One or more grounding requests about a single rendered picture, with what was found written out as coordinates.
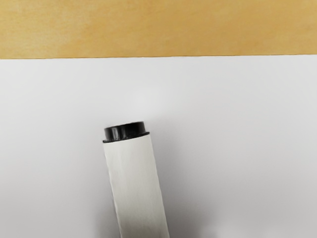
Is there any white bottle with black cap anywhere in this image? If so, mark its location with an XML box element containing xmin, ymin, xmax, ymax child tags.
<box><xmin>102</xmin><ymin>121</ymin><xmax>171</xmax><ymax>238</ymax></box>

